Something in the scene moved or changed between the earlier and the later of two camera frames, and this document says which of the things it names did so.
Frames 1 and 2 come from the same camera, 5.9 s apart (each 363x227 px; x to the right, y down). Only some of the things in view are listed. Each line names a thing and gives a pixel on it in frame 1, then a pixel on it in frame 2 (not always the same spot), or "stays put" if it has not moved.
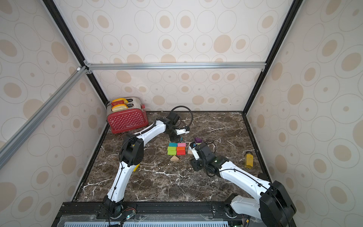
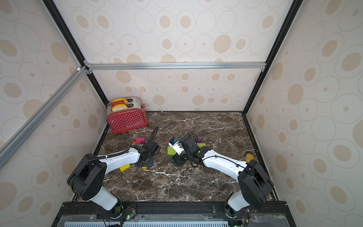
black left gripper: (175, 139) → (151, 163)
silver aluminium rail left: (14, 141) stays put
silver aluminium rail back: (175, 65) stays put
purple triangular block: (198, 140) stays put
